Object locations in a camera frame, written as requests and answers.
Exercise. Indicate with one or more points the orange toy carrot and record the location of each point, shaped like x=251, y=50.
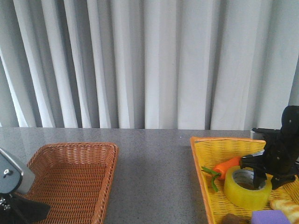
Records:
x=220, y=170

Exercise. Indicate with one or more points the yellow woven plastic basket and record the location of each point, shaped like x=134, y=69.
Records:
x=209, y=152

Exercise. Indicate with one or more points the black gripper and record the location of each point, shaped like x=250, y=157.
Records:
x=279, y=159
x=15, y=209

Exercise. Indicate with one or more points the grey white curtain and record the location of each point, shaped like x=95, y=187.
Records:
x=183, y=64

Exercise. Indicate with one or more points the toy bread loaf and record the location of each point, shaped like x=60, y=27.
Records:
x=289, y=208

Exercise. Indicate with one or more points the brown wicker basket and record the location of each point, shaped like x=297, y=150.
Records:
x=74, y=179

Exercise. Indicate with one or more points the brown toy animal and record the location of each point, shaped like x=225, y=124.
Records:
x=234, y=219

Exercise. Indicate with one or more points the purple foam block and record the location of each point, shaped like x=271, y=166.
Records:
x=269, y=217

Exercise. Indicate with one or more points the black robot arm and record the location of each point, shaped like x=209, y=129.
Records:
x=289, y=128

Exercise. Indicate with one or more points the yellow packing tape roll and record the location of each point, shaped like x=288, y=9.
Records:
x=239, y=189

